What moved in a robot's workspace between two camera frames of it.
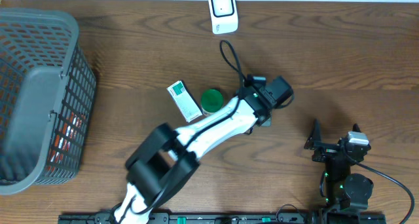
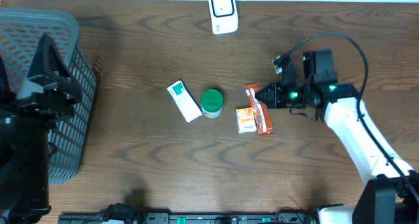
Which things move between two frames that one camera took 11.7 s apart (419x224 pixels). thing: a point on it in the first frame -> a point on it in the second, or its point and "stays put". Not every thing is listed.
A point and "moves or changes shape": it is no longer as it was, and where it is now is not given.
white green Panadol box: x=184 y=101 stays put
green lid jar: x=211 y=101 stays put
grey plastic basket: x=48 y=88 stays put
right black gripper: x=315 y=141 -> x=275 y=101
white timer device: x=223 y=11 stays put
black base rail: x=210 y=218 stays put
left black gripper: x=265 y=121 -> x=48 y=90
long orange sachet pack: x=64 y=138 moves or changes shape
